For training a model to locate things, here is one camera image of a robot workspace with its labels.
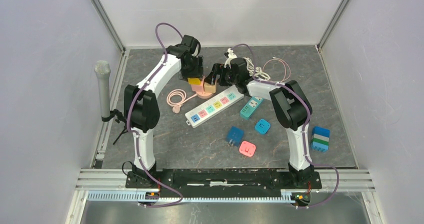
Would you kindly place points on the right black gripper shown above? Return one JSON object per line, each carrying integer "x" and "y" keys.
{"x": 217, "y": 69}

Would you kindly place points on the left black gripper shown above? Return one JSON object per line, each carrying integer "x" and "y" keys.
{"x": 198, "y": 72}

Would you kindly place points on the yellow cube adapter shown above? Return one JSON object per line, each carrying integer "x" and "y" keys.
{"x": 195, "y": 81}

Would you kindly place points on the dark blue cube adapter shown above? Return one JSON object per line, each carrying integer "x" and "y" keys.
{"x": 234, "y": 136}

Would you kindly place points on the light blue plug adapter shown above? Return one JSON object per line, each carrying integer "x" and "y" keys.
{"x": 262, "y": 126}

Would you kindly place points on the red-pink cube adapter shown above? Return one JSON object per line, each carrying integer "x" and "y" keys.
{"x": 247, "y": 149}

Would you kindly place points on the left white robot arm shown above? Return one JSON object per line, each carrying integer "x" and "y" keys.
{"x": 140, "y": 101}

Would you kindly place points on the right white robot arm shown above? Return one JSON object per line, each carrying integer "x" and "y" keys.
{"x": 291, "y": 106}

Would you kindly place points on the pink round socket base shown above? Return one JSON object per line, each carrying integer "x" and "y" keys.
{"x": 204, "y": 95}

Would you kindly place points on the beige cube adapter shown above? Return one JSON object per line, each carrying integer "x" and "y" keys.
{"x": 210, "y": 88}

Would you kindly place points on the pink cube adapter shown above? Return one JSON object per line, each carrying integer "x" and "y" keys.
{"x": 197, "y": 88}

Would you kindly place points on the white multicolour power strip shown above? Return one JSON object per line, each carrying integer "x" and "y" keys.
{"x": 213, "y": 106}

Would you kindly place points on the teal power strip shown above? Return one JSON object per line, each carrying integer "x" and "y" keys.
{"x": 250, "y": 107}

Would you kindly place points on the grey microphone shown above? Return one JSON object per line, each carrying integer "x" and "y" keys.
{"x": 103, "y": 72}

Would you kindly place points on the blue green block stack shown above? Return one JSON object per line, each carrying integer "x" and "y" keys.
{"x": 320, "y": 139}

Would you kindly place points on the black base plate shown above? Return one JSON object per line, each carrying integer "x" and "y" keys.
{"x": 221, "y": 183}

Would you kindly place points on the light blue cable duct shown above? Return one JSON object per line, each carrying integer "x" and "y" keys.
{"x": 147, "y": 198}

